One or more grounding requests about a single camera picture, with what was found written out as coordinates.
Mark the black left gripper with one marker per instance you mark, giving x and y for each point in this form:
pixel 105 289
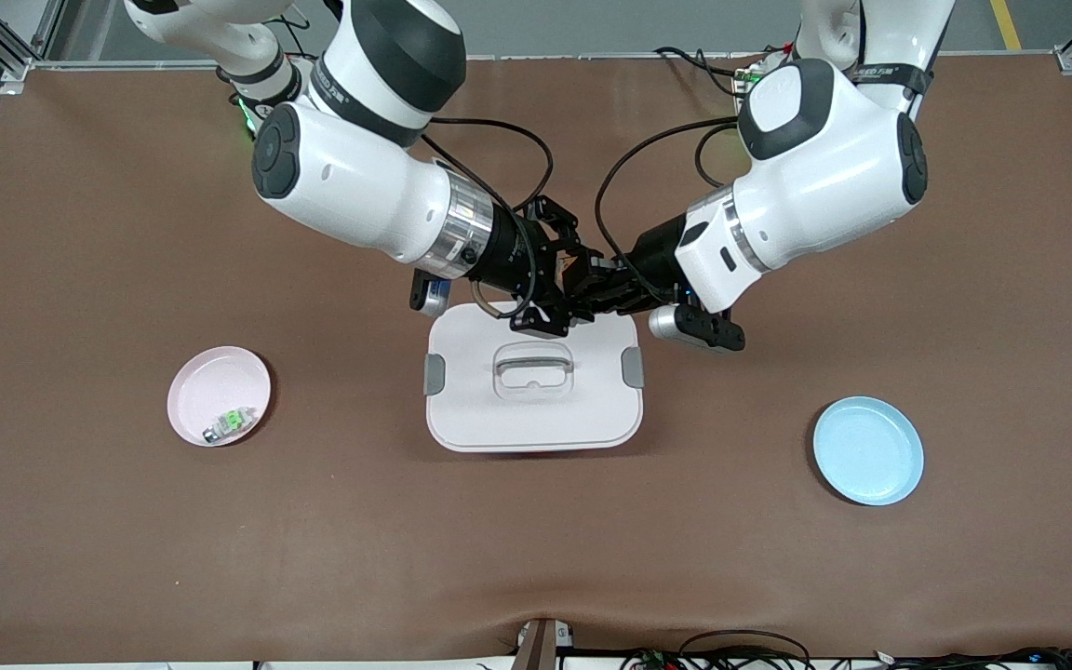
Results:
pixel 655 255

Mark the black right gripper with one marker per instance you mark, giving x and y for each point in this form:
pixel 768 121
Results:
pixel 510 253

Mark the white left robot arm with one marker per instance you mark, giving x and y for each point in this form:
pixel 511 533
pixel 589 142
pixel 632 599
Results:
pixel 824 186

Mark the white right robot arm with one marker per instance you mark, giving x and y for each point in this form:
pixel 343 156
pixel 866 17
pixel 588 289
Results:
pixel 350 186

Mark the white lidded box grey latches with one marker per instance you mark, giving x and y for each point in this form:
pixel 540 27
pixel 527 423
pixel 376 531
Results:
pixel 536 419

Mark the brown table mat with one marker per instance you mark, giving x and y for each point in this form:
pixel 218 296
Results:
pixel 536 558

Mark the light blue round plate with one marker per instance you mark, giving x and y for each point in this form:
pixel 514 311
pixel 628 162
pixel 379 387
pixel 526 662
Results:
pixel 866 456

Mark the pink round plate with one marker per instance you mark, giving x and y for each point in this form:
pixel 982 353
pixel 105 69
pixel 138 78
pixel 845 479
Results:
pixel 210 386

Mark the green push-button switch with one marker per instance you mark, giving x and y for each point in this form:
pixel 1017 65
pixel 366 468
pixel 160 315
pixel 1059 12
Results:
pixel 236 421

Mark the brown table edge bracket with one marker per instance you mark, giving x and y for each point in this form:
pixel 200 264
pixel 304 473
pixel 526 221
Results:
pixel 536 651

